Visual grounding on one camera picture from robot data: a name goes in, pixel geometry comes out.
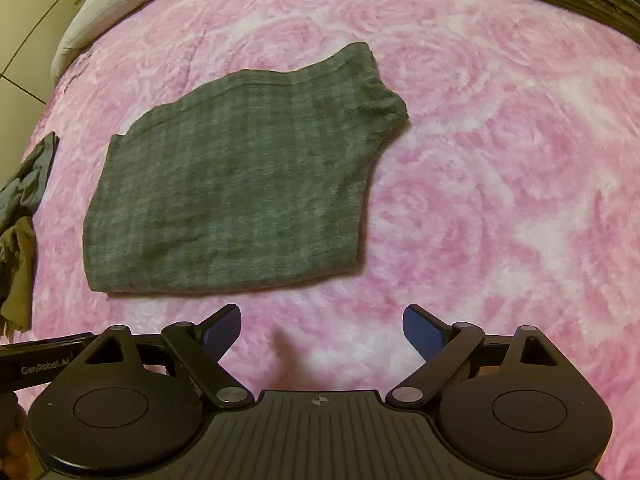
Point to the blue-grey garment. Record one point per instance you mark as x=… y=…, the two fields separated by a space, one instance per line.
x=30 y=175

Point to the person's left hand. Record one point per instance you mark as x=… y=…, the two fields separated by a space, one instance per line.
x=12 y=440

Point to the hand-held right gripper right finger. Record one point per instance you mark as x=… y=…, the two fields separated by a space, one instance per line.
x=425 y=332

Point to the grey plaid shorts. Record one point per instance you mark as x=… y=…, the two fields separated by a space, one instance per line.
x=235 y=185

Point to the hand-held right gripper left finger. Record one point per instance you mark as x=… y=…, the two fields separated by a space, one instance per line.
x=220 y=330

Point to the brown garment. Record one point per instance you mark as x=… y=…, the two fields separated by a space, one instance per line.
x=17 y=280

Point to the cream wardrobe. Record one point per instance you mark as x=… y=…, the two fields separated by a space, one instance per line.
x=25 y=35

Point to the pink floral blanket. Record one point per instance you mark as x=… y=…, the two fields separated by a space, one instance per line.
x=500 y=185

